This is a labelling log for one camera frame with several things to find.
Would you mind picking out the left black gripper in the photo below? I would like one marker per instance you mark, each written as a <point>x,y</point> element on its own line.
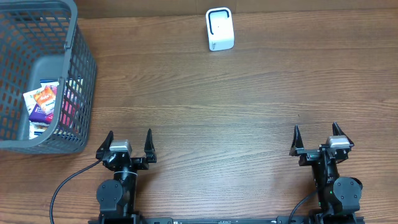
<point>141,163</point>

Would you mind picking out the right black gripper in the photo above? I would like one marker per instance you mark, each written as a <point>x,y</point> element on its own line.
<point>308,155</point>

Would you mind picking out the yellow snack bag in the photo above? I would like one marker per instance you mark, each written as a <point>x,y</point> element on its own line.
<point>36,129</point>

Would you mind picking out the small orange tissue pack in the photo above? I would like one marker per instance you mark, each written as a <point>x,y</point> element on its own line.
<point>46,98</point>

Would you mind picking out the white floral pouch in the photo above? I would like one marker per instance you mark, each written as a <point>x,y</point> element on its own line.
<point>30,102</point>

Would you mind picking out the purple red soft package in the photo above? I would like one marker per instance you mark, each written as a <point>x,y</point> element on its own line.
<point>39,116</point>

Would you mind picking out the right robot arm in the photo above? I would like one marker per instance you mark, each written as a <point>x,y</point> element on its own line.
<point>338,197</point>

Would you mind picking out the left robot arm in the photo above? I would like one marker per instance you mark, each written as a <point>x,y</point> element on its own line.
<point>117,196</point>

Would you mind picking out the white barcode scanner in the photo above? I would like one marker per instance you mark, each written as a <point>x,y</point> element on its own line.
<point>219,24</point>

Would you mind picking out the grey plastic mesh basket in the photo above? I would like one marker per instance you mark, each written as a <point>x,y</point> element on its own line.
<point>41,40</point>

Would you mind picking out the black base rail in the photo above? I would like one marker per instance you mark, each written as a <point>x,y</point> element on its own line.
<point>167,220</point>

